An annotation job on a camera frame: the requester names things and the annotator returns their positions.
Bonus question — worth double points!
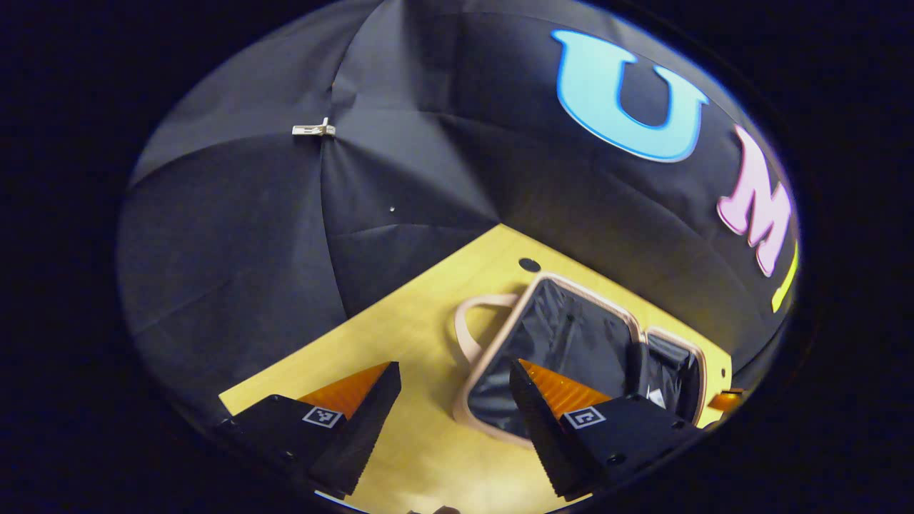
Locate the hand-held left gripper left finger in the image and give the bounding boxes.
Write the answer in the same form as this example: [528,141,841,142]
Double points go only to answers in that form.
[218,362,402,497]

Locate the black backdrop cloth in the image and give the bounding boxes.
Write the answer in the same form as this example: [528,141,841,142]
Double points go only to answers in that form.
[116,0,800,422]

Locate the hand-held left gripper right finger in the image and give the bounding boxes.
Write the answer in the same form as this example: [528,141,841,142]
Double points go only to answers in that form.
[509,359,704,500]

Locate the pale pink suitcase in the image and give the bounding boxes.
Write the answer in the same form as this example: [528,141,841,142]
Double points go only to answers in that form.
[453,271,710,450]

